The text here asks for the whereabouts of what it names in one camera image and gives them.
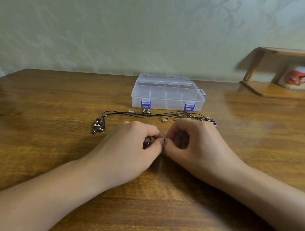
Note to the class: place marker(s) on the person's right hand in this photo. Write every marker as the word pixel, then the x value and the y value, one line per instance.
pixel 202 152

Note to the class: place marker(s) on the person's left hand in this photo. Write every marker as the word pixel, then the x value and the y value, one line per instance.
pixel 121 154

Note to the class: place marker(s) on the clear plastic organizer box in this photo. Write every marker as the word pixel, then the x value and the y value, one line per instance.
pixel 167 93

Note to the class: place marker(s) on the person's left forearm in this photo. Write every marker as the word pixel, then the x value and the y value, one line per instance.
pixel 40 204

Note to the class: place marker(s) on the person's right forearm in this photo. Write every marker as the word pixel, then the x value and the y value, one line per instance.
pixel 271 204

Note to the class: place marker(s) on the wooden shelf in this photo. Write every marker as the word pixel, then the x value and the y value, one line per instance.
pixel 274 89

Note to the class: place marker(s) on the white printed mug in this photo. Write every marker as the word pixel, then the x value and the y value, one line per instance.
pixel 293 77

